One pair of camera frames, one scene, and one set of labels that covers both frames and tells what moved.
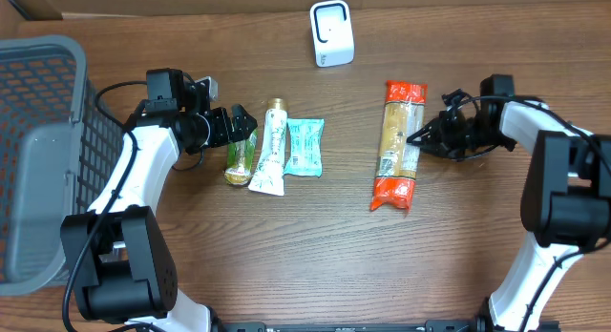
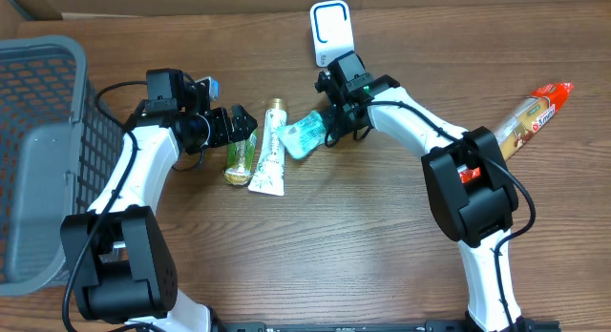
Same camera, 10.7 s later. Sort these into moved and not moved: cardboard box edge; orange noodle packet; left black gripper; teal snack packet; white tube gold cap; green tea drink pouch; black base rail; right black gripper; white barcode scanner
Moved: orange noodle packet; right black gripper; teal snack packet
Not moved: left black gripper; green tea drink pouch; white tube gold cap; black base rail; cardboard box edge; white barcode scanner
